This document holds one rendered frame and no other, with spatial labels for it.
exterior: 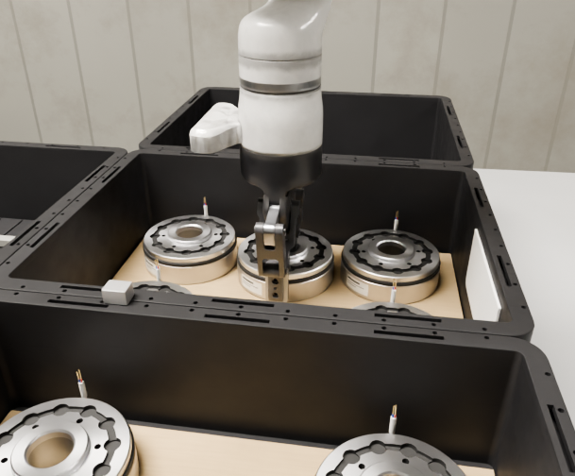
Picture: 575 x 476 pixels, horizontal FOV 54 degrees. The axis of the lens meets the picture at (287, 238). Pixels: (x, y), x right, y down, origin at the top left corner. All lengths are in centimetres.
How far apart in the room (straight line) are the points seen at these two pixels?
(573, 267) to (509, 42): 129
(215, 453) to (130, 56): 194
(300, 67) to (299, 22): 3
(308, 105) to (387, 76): 164
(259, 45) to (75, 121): 200
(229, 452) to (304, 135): 26
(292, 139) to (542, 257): 60
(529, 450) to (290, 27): 33
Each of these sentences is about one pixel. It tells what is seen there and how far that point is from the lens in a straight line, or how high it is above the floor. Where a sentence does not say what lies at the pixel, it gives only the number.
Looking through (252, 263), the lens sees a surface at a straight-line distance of 57.
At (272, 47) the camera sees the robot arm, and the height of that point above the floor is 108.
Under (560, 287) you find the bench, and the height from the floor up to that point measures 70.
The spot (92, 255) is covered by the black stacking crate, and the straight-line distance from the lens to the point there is 59.
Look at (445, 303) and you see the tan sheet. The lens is 59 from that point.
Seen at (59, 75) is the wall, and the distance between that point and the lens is 240.
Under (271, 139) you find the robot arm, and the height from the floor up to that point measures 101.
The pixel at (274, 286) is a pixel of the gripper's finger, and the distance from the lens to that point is 54.
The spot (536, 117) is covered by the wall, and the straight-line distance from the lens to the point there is 224.
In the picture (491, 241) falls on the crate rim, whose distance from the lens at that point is 51.
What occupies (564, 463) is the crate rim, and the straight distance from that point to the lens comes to 33.
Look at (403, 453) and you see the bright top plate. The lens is 41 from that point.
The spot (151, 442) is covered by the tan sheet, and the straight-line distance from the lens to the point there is 45.
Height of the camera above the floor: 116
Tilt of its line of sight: 29 degrees down
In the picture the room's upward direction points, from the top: straight up
